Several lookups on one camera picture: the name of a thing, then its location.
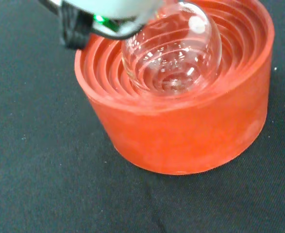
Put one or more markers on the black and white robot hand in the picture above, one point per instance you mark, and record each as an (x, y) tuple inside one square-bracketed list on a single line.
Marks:
[(108, 9)]

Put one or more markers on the black bench cloth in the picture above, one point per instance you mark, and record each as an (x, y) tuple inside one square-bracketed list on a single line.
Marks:
[(47, 157)]

